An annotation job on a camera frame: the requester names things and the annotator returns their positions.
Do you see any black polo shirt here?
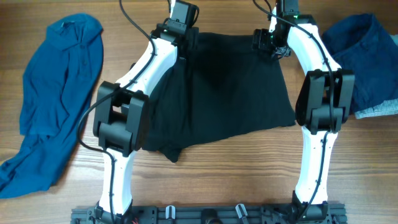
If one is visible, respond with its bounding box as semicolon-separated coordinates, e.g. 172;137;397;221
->
143;33;295;162

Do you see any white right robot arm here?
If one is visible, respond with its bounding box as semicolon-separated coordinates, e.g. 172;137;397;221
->
235;0;354;223

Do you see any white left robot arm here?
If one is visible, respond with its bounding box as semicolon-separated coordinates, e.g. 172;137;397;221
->
88;1;199;223

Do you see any folded navy blue garment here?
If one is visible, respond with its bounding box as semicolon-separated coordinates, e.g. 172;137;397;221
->
322;14;397;113

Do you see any grey folded cloth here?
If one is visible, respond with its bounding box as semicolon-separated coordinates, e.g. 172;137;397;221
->
354;99;398;119

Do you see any blue polo shirt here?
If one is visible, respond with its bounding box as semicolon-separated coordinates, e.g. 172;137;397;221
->
1;14;103;198

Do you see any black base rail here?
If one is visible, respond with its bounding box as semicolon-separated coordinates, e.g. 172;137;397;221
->
70;203;348;224

